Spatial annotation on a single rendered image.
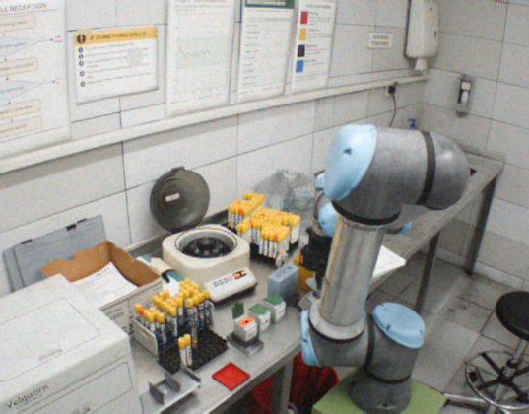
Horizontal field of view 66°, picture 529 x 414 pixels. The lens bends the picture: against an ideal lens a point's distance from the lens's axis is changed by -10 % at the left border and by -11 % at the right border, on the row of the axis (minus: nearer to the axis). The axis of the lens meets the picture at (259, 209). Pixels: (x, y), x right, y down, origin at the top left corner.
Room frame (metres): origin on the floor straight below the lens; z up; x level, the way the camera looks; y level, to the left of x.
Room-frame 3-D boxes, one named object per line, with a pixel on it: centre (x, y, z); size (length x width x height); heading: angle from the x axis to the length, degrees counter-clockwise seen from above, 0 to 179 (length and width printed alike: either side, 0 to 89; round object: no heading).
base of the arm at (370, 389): (0.73, -0.30, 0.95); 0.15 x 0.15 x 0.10
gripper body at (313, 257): (1.07, -0.17, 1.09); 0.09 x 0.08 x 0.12; 49
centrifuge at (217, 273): (1.25, 0.15, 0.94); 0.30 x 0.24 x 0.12; 40
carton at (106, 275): (1.02, 0.44, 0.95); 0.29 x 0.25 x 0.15; 49
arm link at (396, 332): (0.73, -0.30, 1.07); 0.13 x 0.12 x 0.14; 89
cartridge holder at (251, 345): (0.93, 0.02, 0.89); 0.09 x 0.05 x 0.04; 47
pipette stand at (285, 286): (1.14, -0.08, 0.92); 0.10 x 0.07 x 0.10; 142
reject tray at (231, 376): (0.80, 0.05, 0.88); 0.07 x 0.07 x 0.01; 49
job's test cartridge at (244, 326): (0.93, 0.02, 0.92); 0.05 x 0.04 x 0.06; 47
